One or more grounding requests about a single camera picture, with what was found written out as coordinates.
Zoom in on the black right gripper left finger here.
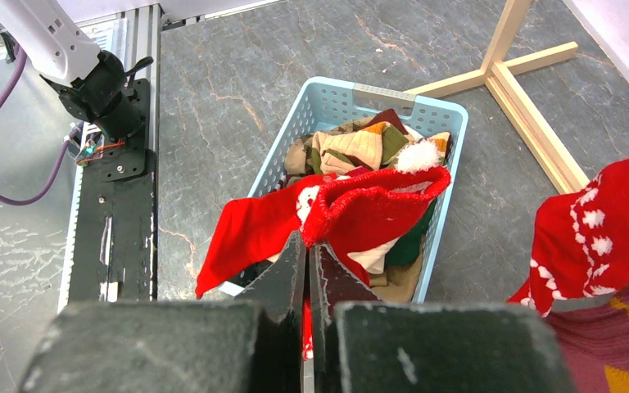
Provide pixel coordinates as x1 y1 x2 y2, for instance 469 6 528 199
19 232 306 392

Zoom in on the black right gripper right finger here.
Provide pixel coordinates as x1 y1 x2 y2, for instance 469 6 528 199
309 244 576 392

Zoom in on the red white patterned sock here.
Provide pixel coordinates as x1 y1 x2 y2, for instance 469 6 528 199
510 158 629 316

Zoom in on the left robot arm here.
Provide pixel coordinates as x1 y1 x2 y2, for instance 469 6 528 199
0 1 161 147

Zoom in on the wooden hanger stand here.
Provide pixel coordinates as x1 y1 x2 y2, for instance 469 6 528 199
407 0 590 194

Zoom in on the red sock in basket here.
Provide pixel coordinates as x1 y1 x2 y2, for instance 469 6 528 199
195 185 319 299

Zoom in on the light blue laundry basket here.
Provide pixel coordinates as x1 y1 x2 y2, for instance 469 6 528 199
195 77 468 302

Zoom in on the purple striped hanging sock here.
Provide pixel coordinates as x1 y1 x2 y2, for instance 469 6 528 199
545 287 629 392

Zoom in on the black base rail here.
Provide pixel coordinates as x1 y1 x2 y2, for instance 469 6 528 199
57 79 158 310

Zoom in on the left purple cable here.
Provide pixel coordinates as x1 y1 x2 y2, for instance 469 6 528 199
0 46 85 207

